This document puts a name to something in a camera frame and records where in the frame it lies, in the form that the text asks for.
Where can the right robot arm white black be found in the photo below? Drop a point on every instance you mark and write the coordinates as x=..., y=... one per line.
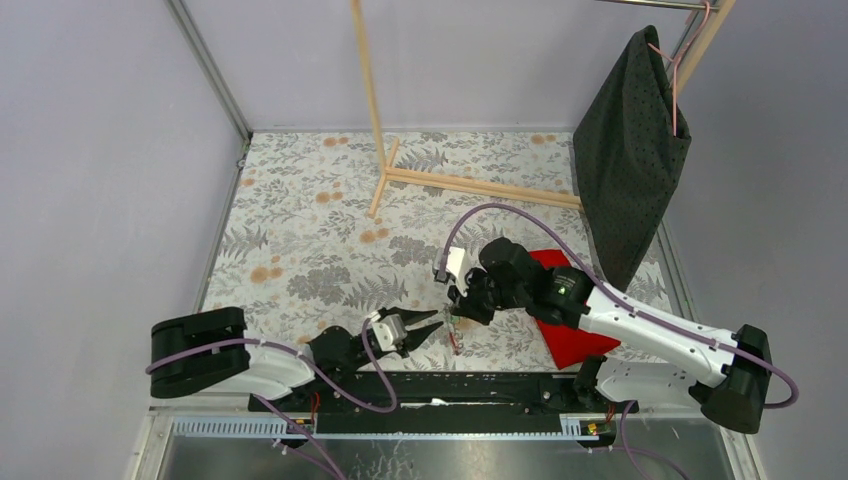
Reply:
x=724, y=373

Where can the large keyring with red handle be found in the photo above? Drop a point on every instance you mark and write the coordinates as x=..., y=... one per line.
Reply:
x=454, y=335

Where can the dark dotted hanging garment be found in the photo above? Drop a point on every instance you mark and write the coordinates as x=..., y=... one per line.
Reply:
x=629, y=152

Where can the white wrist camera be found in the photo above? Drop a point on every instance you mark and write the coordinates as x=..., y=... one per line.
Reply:
x=388, y=330
x=452, y=267

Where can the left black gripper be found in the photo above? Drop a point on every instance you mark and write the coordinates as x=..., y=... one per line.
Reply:
x=415, y=338

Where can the pink clothes hanger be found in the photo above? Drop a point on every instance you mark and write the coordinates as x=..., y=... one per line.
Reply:
x=676, y=60

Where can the red cloth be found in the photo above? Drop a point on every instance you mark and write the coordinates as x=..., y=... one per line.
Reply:
x=568, y=347

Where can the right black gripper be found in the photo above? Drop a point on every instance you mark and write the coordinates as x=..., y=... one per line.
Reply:
x=465, y=306

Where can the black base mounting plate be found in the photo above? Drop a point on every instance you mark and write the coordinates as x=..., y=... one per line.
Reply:
x=463, y=403

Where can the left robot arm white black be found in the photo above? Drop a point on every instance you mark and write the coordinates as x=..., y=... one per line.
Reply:
x=216, y=352

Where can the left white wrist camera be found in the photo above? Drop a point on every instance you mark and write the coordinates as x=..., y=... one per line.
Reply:
x=388, y=330

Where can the aluminium frame post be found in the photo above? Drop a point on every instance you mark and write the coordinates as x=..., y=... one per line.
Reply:
x=189, y=29

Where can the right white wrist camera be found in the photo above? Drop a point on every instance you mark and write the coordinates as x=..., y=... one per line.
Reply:
x=452, y=267

